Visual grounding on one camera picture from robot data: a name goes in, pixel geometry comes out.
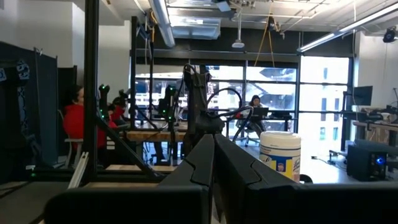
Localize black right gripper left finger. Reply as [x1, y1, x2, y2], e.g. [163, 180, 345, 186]
[43, 133, 216, 224]

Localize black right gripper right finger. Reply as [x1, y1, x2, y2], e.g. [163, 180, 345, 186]
[214, 133, 398, 224]

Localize yellow Lysol wipes canister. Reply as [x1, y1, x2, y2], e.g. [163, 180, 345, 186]
[259, 130, 302, 184]

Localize wooden background table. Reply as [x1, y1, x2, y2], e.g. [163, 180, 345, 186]
[126, 129, 187, 143]

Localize black laptop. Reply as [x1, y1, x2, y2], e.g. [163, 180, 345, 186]
[251, 107, 270, 118]

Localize person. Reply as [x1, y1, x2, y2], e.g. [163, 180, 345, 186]
[63, 85, 118, 150]
[238, 95, 267, 139]

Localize white aluminium extrusion bar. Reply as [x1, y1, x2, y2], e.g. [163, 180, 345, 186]
[67, 151, 90, 190]

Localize black computer tower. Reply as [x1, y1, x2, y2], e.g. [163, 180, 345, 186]
[346, 144, 389, 182]

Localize white chair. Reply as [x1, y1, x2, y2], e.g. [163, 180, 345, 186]
[57, 108, 84, 169]

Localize wooden workbench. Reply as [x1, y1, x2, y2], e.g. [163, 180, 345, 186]
[353, 120, 398, 147]

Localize black monitor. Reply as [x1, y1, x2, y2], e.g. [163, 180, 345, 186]
[351, 85, 374, 106]

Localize dark blue partition screen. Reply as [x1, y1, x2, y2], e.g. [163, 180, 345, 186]
[0, 41, 78, 183]

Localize black ceiling spotlight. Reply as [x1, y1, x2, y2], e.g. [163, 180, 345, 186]
[382, 26, 398, 44]

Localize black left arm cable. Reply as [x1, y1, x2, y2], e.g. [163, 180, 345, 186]
[205, 87, 254, 142]

